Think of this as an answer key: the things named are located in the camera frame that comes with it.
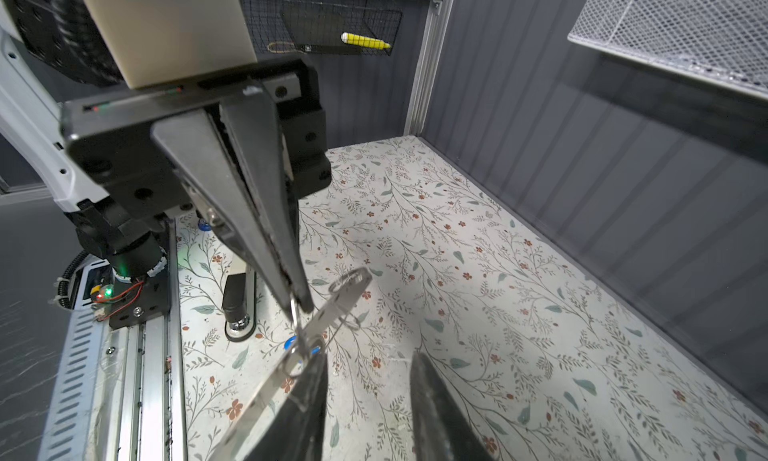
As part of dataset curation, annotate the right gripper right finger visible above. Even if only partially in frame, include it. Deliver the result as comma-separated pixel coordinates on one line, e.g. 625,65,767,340
410,352,492,461

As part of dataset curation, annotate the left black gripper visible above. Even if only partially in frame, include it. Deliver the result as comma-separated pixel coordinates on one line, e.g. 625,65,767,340
60,57,332,313

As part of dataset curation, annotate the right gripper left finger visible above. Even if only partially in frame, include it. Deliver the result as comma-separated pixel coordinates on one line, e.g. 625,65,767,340
244,353,328,461

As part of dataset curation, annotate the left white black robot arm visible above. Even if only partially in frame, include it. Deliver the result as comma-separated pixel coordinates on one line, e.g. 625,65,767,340
1,0,331,324

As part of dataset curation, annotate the yellow marker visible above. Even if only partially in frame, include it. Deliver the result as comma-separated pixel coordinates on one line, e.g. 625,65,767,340
340,32,392,51

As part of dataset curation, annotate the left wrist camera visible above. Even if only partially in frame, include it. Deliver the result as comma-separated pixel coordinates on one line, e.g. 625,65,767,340
84,0,257,89

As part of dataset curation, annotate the black wire basket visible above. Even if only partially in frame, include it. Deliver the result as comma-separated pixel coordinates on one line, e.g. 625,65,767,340
240,0,403,56

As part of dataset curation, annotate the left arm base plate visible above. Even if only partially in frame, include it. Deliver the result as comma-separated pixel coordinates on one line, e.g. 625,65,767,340
84,271,171,330

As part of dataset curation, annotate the white wire mesh basket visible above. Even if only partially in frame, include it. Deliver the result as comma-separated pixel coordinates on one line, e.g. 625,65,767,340
568,0,767,99

